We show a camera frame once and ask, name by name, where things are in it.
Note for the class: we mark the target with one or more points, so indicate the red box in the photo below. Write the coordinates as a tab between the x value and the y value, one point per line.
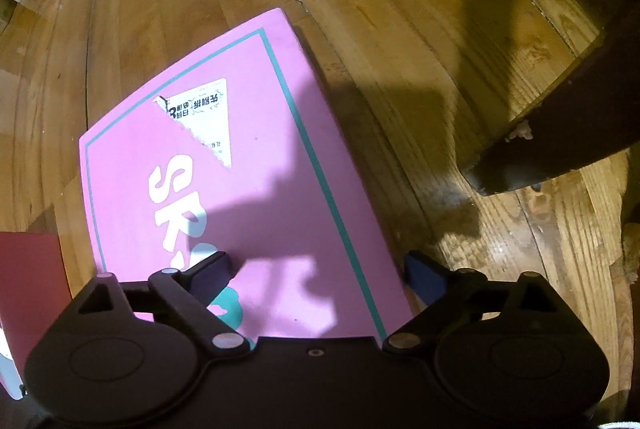
34	289

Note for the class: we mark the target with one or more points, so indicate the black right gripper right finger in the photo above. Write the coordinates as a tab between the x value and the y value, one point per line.
430	281

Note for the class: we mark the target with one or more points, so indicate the pink SRS cardboard box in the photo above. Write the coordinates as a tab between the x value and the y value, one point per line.
235	149

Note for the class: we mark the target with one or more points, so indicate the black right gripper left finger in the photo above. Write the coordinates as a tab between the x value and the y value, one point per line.
181	299

